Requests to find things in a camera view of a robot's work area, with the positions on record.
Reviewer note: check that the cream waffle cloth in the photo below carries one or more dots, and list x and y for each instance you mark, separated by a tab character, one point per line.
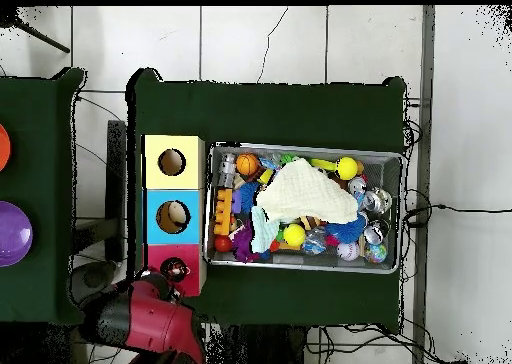
304	192

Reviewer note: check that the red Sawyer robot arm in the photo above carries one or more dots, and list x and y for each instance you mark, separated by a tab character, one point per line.
160	324

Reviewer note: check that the wooden box with three holes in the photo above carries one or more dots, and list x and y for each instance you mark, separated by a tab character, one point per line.
188	228

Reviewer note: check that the clear mesh bin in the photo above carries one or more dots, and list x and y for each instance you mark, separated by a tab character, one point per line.
386	168

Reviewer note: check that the blue spiky ball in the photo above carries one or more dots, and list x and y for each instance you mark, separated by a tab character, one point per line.
248	194

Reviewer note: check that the orange toy basketball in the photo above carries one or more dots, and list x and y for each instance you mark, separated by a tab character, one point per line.
248	164

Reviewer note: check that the light teal waffle cloth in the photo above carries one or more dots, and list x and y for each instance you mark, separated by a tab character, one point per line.
264	232

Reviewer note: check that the orange building block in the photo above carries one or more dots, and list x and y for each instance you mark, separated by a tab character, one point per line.
222	216

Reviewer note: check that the green spiky ball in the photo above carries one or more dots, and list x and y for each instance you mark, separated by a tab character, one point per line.
288	158

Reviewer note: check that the purple spiky toy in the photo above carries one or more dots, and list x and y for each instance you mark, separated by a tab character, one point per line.
242	244

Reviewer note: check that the large yellow ball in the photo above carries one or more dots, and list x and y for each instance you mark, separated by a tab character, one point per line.
346	168

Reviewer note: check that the dark green side table cloth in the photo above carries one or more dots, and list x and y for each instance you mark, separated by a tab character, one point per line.
40	220

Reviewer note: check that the purple bowl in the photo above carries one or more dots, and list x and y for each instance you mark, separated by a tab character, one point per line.
14	234

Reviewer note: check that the orange bowl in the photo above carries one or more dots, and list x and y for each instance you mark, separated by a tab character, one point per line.
3	148

